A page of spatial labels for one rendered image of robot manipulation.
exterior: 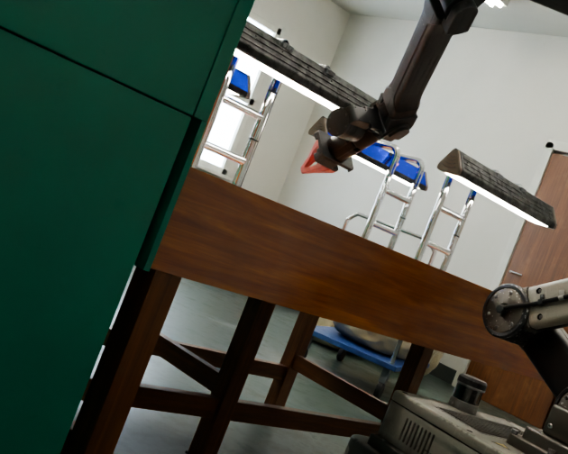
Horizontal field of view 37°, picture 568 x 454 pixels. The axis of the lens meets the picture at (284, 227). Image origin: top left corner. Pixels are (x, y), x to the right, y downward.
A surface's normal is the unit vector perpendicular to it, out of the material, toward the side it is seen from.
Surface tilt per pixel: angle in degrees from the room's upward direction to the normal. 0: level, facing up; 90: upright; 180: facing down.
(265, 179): 90
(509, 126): 90
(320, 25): 90
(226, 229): 90
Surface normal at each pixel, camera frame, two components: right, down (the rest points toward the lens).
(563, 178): -0.67, -0.26
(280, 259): 0.65, 0.26
